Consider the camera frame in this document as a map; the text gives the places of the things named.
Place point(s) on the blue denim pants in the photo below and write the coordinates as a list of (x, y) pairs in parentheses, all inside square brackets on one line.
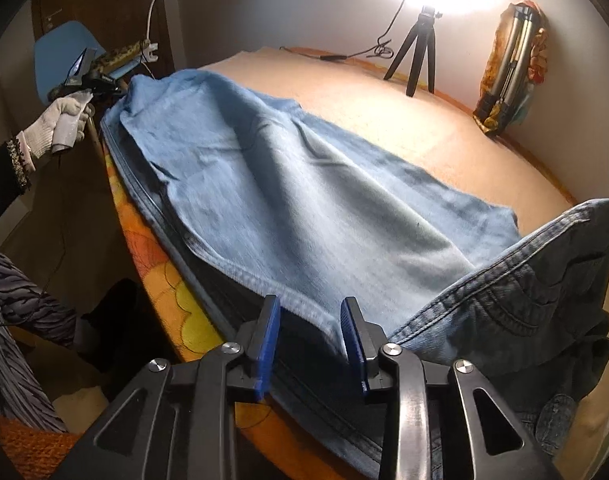
[(284, 185)]

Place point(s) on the orange knitted cloth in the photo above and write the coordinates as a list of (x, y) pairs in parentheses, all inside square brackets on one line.
[(34, 447)]

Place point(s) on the person's left forearm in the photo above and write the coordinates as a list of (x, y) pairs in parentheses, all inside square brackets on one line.
[(4, 175)]

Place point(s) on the person's striped grey top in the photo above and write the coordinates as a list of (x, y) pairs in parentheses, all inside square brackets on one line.
[(19, 335)]

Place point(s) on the blue chair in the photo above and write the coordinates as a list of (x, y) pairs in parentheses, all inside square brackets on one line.
[(59, 42)]

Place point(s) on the beige bed sheet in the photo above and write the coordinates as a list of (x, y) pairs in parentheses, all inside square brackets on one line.
[(384, 110)]

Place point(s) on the person's dark trouser leg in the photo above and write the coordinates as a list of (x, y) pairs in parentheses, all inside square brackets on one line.
[(109, 325)]

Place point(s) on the leopard print cloth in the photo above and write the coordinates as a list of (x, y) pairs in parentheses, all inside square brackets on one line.
[(118, 55)]

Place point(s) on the orange patterned bedspread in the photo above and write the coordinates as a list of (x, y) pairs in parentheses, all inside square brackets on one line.
[(154, 260)]

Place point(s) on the brown wooden door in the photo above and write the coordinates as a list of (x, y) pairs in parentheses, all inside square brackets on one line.
[(104, 5)]

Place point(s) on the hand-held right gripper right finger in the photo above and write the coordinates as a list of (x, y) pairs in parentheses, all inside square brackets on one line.
[(353, 350)]

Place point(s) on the silver folded tripod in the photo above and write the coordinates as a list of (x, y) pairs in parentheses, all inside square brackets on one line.
[(514, 45)]

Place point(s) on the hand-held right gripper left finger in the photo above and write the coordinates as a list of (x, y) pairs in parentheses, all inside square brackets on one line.
[(267, 350)]

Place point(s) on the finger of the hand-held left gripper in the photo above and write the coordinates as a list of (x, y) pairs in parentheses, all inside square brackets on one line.
[(112, 87)]

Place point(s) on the black tripod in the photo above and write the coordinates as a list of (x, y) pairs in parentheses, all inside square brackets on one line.
[(417, 60)]

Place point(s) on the person's left hand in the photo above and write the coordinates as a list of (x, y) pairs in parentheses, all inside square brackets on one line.
[(42, 127)]

